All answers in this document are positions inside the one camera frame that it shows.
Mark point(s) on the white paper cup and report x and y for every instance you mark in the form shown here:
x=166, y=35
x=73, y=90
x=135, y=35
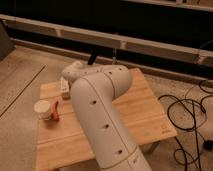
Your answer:
x=43, y=109

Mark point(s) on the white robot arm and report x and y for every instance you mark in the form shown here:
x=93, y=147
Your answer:
x=92, y=91

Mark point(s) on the white metal rail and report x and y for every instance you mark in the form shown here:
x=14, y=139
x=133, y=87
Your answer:
x=147, y=47

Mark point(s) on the white sponge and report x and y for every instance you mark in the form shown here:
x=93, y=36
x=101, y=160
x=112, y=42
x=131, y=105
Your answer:
x=64, y=88

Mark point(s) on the red plastic object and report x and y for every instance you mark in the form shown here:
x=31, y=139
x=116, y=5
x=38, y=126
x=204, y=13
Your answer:
x=54, y=111

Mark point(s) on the wooden table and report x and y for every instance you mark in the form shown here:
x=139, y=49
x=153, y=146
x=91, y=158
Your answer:
x=62, y=143

